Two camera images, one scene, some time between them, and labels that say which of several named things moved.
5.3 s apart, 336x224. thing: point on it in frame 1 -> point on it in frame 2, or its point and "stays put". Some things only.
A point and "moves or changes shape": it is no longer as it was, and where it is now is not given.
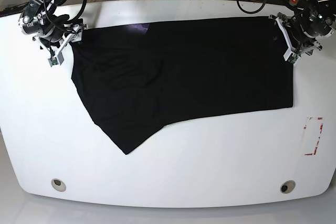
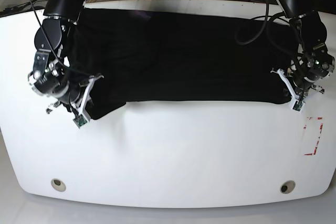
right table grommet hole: (287, 187) stays put
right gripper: (311, 24) -> (317, 64)
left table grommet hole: (58, 184) stays put
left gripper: (49, 26) -> (50, 78)
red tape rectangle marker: (305, 127) stays put
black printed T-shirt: (137, 78) moves or changes shape
